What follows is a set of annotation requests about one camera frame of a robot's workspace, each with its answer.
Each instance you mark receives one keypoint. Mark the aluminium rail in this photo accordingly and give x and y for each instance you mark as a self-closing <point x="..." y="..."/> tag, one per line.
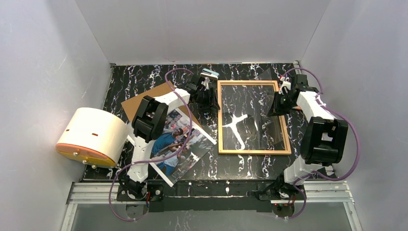
<point x="103" y="192"/>

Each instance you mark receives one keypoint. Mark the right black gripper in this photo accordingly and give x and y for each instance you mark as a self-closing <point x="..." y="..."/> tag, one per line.
<point x="282" y="101"/>

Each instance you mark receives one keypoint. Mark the brown cardboard backing board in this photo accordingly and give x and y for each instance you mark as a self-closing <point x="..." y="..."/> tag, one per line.
<point x="156" y="104"/>

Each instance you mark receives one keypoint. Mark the printed colour photo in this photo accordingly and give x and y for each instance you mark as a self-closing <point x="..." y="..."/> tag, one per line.
<point x="179" y="148"/>

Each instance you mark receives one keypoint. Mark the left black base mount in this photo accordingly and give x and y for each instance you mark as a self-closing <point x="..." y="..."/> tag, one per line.
<point x="129" y="190"/>

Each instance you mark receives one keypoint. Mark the teal white stapler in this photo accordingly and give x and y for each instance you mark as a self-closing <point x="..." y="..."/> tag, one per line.
<point x="209" y="74"/>

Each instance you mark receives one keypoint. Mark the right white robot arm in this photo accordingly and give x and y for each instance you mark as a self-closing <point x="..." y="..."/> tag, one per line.
<point x="323" y="141"/>

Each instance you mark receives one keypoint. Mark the wooden picture frame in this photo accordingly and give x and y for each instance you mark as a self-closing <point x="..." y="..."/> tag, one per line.
<point x="253" y="118"/>

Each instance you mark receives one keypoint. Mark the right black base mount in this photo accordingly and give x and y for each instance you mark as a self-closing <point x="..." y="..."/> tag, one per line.
<point x="283" y="196"/>

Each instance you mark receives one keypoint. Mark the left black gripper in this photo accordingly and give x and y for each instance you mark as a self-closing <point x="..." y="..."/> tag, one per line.
<point x="208" y="96"/>

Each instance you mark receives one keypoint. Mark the white cylindrical orange-based device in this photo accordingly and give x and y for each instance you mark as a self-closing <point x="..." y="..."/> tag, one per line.
<point x="93" y="137"/>

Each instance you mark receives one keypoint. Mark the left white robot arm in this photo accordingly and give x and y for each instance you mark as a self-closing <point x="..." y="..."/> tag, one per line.
<point x="143" y="139"/>

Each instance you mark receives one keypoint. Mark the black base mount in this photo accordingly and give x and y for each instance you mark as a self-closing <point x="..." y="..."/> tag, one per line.
<point x="283" y="196"/>
<point x="129" y="190"/>

